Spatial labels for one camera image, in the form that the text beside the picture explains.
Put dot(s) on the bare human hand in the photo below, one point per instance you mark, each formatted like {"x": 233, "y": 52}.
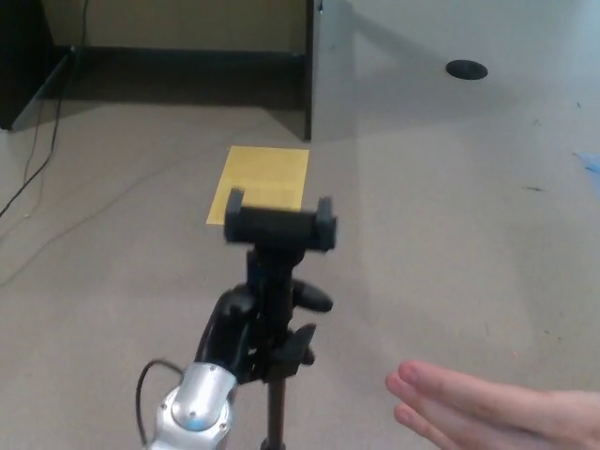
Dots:
{"x": 492, "y": 408}

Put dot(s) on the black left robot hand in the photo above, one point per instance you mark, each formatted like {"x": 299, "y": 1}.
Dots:
{"x": 234, "y": 328}

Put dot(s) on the black tripod with phone holder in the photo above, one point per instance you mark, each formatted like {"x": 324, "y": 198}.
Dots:
{"x": 276, "y": 281}

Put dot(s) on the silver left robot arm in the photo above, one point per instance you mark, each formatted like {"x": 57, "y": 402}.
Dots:
{"x": 197, "y": 408}

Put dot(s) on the blue scrap on floor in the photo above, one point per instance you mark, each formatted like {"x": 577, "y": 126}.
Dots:
{"x": 591, "y": 161}

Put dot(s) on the dark wooden desk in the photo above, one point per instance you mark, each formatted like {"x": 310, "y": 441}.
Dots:
{"x": 178, "y": 65}

